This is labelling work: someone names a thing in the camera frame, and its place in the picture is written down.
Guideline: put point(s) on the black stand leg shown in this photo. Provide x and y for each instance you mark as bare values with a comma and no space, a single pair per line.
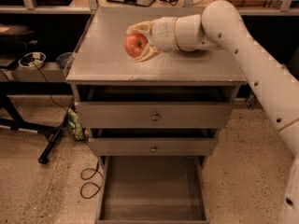
17,123

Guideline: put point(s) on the bowl with small items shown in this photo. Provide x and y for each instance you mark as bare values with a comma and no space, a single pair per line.
32,60

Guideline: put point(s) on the grey drawer cabinet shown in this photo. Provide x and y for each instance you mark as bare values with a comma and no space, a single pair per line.
102,61

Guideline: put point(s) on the bottom grey drawer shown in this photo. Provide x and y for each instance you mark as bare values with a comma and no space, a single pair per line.
152,190

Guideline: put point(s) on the green snack bag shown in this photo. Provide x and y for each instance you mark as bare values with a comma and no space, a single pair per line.
75,125

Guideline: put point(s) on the grey drawer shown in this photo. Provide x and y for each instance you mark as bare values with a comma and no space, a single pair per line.
162,107
152,142
152,190

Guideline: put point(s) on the middle grey drawer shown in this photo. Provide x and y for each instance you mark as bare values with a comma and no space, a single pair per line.
152,142

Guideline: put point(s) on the dark bowl on shelf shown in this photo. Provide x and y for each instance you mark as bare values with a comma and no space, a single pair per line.
63,59

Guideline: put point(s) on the top grey drawer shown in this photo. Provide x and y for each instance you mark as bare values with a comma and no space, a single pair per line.
162,107

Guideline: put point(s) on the red apple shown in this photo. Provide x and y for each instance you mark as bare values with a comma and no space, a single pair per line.
134,44

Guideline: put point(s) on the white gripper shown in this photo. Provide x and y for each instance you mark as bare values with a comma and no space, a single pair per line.
163,34

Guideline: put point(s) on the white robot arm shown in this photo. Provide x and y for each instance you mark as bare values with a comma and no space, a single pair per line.
277,90

